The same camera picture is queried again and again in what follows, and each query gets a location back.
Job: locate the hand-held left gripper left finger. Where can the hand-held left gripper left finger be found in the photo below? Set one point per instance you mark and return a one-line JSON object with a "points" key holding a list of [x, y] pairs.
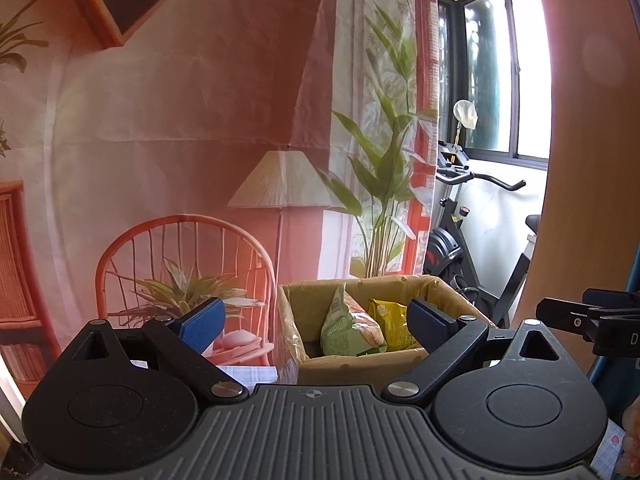
{"points": [[200, 322]]}

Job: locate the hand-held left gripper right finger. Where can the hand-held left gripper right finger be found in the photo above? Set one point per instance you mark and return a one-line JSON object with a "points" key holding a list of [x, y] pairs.
{"points": [[425, 322]]}

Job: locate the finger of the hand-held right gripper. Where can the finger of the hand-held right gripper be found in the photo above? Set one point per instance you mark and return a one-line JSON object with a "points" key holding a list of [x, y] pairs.
{"points": [[615, 300], [565, 316]]}

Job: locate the yellow snack packet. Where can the yellow snack packet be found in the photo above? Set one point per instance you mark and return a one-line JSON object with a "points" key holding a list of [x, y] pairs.
{"points": [[390, 320]]}

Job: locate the cardboard box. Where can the cardboard box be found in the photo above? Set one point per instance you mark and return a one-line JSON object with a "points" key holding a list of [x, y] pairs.
{"points": [[340, 367]]}

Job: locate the person's right hand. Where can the person's right hand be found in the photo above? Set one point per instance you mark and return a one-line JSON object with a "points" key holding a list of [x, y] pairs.
{"points": [[634, 425]]}

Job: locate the black exercise bike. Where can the black exercise bike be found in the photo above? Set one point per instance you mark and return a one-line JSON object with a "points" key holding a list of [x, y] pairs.
{"points": [[445, 255]]}

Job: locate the white tablecloth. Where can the white tablecloth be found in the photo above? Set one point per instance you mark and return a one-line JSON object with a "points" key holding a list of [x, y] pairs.
{"points": [[250, 375]]}

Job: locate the green snack bag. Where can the green snack bag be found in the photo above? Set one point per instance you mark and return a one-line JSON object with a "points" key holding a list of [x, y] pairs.
{"points": [[345, 330]]}

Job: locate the brown wooden panel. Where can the brown wooden panel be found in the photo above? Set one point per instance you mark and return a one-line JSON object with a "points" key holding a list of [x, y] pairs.
{"points": [[585, 160]]}

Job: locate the brass stand with white cover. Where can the brass stand with white cover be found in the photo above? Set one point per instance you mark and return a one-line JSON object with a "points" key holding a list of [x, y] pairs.
{"points": [[466, 112]]}

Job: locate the dark framed window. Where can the dark framed window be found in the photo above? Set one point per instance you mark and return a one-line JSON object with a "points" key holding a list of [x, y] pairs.
{"points": [[525, 85]]}

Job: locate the printed room backdrop cloth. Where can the printed room backdrop cloth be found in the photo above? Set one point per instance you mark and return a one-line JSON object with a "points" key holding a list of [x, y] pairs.
{"points": [[175, 85]]}

